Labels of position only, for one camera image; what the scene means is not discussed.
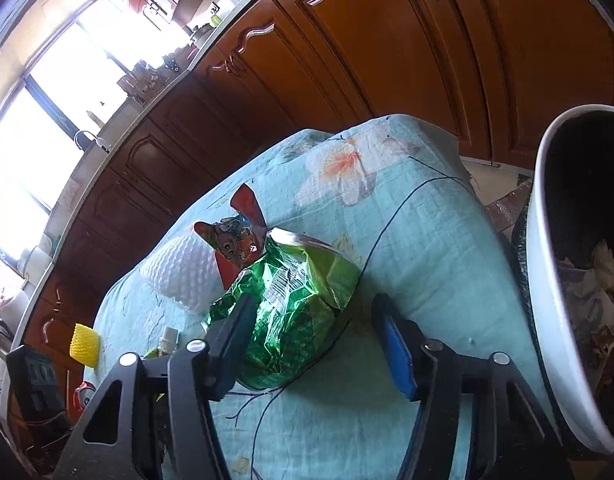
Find green snack bag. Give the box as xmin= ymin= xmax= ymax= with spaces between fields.
xmin=206 ymin=229 xmax=361 ymax=392

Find white rimmed black bin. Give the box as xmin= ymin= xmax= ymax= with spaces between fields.
xmin=507 ymin=104 xmax=614 ymax=457

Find knife rack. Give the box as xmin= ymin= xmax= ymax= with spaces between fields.
xmin=117 ymin=59 xmax=161 ymax=97

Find teal floral tablecloth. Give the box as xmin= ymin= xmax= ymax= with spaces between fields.
xmin=84 ymin=113 xmax=564 ymax=480

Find wooden lower cabinets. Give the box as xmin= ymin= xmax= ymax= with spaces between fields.
xmin=7 ymin=0 xmax=614 ymax=377

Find white kettle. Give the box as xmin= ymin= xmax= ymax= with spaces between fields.
xmin=0 ymin=289 xmax=31 ymax=357

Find white tissue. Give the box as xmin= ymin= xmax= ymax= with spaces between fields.
xmin=590 ymin=242 xmax=614 ymax=288

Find white foam fruit net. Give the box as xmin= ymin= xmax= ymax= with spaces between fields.
xmin=140 ymin=234 xmax=224 ymax=315

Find kitchen window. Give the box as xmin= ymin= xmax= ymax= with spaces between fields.
xmin=0 ymin=0 xmax=189 ymax=282

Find red cartoon print wrapper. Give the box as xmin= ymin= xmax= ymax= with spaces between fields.
xmin=194 ymin=183 xmax=269 ymax=292

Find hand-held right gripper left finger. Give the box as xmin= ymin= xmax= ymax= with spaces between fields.
xmin=52 ymin=294 xmax=261 ymax=480

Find yellow foam fruit net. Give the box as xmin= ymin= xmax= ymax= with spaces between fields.
xmin=71 ymin=323 xmax=104 ymax=367

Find chrome kitchen faucet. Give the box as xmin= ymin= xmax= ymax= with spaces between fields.
xmin=74 ymin=129 xmax=111 ymax=154

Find white pot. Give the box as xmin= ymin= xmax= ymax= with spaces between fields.
xmin=23 ymin=246 xmax=56 ymax=287

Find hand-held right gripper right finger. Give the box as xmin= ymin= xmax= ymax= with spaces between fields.
xmin=370 ymin=293 xmax=574 ymax=480

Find grey kitchen countertop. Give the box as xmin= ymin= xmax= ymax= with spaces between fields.
xmin=0 ymin=0 xmax=300 ymax=323

